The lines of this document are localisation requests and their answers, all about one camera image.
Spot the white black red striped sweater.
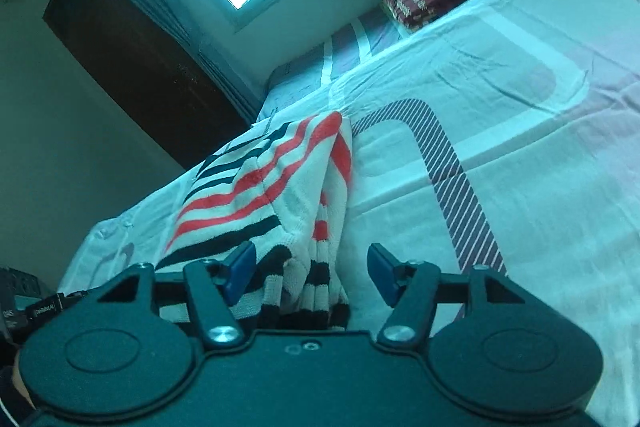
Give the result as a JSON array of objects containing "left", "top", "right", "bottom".
[{"left": 154, "top": 111, "right": 357, "bottom": 334}]

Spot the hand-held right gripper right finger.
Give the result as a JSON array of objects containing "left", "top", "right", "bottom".
[{"left": 367, "top": 243, "right": 532, "bottom": 351}]

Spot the dark wooden wardrobe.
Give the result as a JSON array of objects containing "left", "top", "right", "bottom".
[{"left": 42, "top": 0, "right": 251, "bottom": 170}]

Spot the bed with patterned sheet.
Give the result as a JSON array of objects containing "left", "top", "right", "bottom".
[{"left": 57, "top": 0, "right": 640, "bottom": 427}]

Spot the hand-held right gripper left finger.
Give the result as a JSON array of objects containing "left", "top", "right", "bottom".
[{"left": 96, "top": 241, "right": 257, "bottom": 349}]

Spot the striped bed sheet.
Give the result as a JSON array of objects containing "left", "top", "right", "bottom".
[{"left": 252, "top": 9, "right": 407, "bottom": 124}]

